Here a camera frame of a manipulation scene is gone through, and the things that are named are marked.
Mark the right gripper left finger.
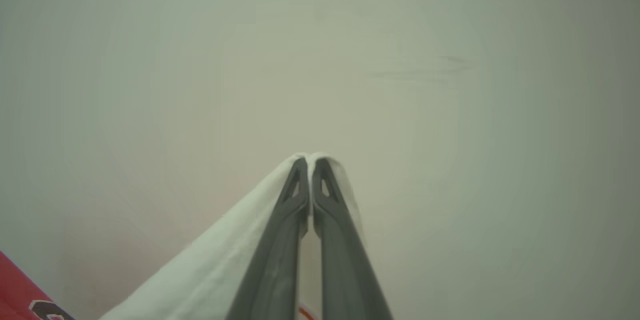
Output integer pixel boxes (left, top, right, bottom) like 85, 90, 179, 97
226, 157, 311, 320

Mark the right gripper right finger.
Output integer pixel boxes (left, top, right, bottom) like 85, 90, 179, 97
312, 158, 393, 320

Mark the red and white shirt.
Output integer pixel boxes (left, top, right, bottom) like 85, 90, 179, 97
0, 152, 368, 320

